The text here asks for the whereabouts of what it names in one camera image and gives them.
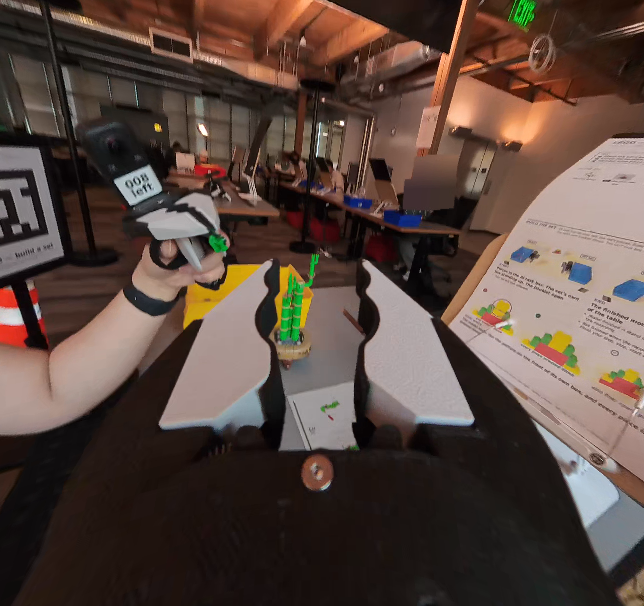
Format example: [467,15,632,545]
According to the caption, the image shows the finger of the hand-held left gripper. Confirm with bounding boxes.
[136,208,220,242]
[170,192,221,232]

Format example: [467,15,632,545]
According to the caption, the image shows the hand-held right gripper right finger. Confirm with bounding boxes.
[354,259,475,449]

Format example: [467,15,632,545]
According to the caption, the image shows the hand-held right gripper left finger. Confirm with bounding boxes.
[158,259,286,450]

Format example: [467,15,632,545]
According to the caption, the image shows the green lego bamboo model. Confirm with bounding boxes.
[271,253,321,371]

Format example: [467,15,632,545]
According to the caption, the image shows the person's left forearm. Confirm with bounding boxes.
[0,291,174,438]

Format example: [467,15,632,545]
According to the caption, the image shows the person's left hand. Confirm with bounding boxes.
[132,239,230,302]

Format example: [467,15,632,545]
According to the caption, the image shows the yellow plastic bin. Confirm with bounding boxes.
[183,263,315,330]

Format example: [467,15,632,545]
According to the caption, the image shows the black pole stand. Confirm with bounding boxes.
[0,0,120,268]

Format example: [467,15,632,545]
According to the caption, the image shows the black wristband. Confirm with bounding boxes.
[122,283,179,317]

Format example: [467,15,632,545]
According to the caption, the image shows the open instruction booklet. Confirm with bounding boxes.
[289,382,360,452]

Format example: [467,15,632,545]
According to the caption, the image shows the black framed marker sign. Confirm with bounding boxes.
[0,135,69,287]

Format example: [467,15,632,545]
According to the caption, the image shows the long wooden desk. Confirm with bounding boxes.
[278,181,462,285]

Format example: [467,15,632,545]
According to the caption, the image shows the printed instruction sheet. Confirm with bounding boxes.
[449,137,644,466]

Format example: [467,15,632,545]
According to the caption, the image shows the orange traffic cone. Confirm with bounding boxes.
[0,284,49,349]

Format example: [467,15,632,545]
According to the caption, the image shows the white metal stand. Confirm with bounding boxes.
[536,422,621,529]

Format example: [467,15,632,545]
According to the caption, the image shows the green exit sign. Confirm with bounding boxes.
[506,0,539,33]

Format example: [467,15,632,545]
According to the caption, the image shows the coiled white cable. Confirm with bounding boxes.
[528,33,557,74]

